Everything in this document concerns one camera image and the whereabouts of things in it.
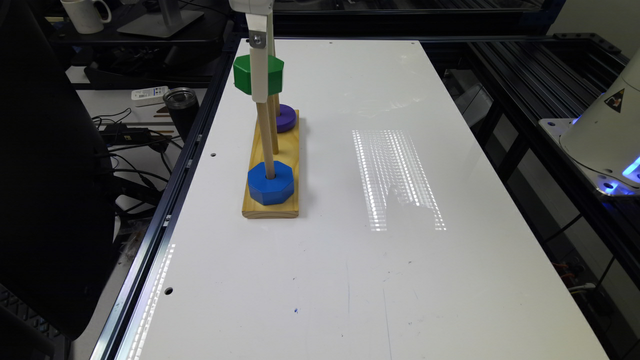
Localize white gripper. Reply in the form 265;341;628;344
229;0;274;103

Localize black office chair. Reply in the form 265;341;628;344
1;1;115;339

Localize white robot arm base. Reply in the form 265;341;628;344
538;55;639;197

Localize white ceramic mug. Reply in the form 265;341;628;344
61;0;112;35

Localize middle wooden peg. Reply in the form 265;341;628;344
267;96;279;155

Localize green octagonal block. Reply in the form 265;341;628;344
233;55;285;96

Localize grey monitor stand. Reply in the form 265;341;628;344
117;0;204;39

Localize purple round block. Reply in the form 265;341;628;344
276;104;297;133

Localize white remote control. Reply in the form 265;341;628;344
131;86;169;102

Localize blue octagonal block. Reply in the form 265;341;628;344
247;161;295;206

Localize black power adapter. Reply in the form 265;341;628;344
100;123;151;146

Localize wooden peg base board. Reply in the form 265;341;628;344
242;110;300;219

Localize front wooden peg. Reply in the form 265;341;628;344
256;103;276;180

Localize black tumbler cup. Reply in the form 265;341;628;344
163;87;199;142

